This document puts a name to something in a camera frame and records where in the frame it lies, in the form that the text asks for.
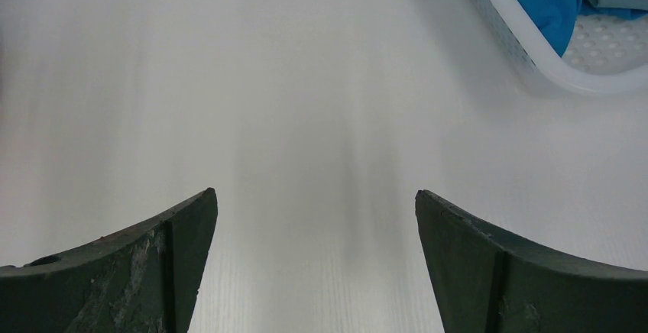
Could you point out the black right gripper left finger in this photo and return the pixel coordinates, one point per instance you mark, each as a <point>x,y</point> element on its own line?
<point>143,278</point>

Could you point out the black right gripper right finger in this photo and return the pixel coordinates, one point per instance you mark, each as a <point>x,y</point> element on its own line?
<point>488,279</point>

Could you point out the white plastic basket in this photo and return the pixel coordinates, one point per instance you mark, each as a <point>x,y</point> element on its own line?
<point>606,55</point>

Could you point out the blue t shirt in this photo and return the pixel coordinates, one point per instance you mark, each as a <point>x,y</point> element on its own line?
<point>556,19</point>

